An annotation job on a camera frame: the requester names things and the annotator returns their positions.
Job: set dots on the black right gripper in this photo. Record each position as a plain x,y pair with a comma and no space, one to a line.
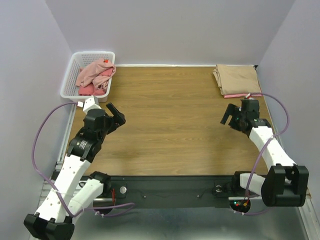
232,120

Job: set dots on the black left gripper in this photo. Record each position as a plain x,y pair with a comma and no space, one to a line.
119,117

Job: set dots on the beige t shirt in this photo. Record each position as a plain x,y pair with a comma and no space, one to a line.
236,79

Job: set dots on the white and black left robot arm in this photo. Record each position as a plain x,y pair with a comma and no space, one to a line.
56,217

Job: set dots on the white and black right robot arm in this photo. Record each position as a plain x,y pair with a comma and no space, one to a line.
286,182

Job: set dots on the folded bright pink t shirt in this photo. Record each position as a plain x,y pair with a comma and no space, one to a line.
239,95

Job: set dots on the dusty pink t shirt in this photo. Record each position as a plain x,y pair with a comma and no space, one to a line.
88,73

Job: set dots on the white perforated plastic basket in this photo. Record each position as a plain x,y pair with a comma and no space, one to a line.
78,61

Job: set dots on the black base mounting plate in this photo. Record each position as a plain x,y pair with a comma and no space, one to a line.
165,192

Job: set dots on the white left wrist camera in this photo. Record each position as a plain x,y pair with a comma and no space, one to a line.
90,103

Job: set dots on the aluminium frame rail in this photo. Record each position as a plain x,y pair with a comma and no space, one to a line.
46,189

